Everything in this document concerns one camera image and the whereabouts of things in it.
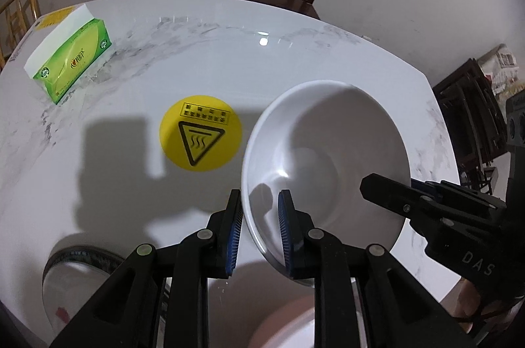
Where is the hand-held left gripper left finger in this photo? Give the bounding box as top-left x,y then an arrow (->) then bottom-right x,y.
49,189 -> 244,348

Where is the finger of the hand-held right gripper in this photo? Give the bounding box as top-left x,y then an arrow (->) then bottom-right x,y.
360,174 -> 437,228
411,178 -> 452,198

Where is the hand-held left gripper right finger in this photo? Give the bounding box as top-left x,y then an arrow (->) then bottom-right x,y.
278,189 -> 478,348

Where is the plain white bowl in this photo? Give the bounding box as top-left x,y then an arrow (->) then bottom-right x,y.
241,81 -> 411,287

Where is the blue floral plate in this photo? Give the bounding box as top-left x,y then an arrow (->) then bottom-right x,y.
42,245 -> 128,336

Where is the person's right hand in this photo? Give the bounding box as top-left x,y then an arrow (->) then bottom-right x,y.
453,277 -> 493,334

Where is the dark wooden furniture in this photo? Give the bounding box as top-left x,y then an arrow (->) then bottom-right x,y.
432,59 -> 513,189

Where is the pink bowl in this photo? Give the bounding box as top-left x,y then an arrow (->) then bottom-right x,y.
246,292 -> 370,348

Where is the yellow round warning sticker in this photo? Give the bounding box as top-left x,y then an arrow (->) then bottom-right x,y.
159,95 -> 243,172

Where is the printed bag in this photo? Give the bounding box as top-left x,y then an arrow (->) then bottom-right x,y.
476,44 -> 521,90

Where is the green tissue box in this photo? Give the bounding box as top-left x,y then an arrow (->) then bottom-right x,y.
24,4 -> 113,105

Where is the yellow wooden chair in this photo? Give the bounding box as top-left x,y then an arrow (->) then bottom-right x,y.
0,0 -> 42,70

